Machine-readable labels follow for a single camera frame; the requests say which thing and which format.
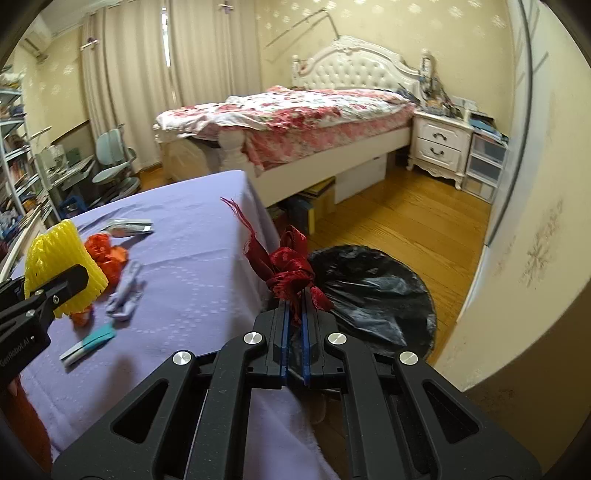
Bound orange snack wrapper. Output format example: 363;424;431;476
69;305;94;328

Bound yellow foam fruit net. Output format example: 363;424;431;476
24;220;108;318

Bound white paper wrapper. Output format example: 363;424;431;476
105;260;143;322

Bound red-orange plastic bag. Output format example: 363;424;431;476
84;233;128;287

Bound grey-white foil pouch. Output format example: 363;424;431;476
101;219;153;238

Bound red mesh ribbon bundle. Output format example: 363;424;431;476
221;197;334;322

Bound black-lined trash bin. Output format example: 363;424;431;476
308;245;437;359

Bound white bookshelf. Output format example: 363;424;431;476
0;68;56;241

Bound study desk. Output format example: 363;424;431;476
34;144;96;220

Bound purple tablecloth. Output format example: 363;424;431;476
1;171;335;479

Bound light blue desk chair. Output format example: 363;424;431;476
92;124;140;205

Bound cardboard box under bed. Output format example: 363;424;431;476
266;177;335;237

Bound sliding wardrobe door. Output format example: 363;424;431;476
457;0;555;324

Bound white storage box under bed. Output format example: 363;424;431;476
335;155;388;204

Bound beige curtains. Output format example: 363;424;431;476
81;1;262;171

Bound floral pink quilt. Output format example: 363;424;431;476
153;85;417;173

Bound plastic drawer unit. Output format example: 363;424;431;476
462;130;507;204

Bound white nightstand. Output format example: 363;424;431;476
407;110;474;190

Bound white bed with headboard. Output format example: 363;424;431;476
153;36;429;206

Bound wall air conditioner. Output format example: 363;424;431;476
19;15;52;63

